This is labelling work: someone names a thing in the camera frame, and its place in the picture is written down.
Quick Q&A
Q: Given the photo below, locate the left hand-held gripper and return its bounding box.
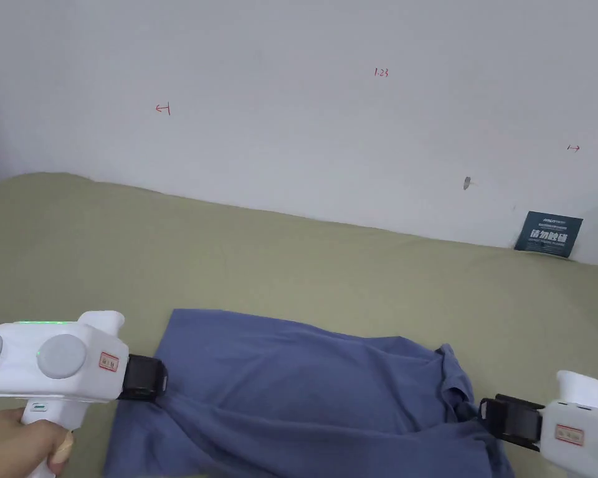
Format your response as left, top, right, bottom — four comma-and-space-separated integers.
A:
0, 311, 169, 478

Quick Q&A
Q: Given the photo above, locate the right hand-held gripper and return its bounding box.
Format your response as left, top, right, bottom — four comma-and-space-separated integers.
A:
478, 370, 598, 478

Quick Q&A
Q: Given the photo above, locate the blue shirt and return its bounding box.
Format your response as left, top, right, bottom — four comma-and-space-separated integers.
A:
103, 308, 517, 478

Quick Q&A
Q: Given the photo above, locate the person's left hand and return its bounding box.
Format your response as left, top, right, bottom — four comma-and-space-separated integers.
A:
0, 407, 75, 478

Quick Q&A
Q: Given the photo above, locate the dark sign card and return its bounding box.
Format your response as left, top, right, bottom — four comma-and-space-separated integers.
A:
513, 210, 584, 261

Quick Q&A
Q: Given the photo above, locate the bed with pale green sheet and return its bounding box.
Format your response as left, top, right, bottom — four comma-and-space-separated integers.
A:
0, 171, 598, 478

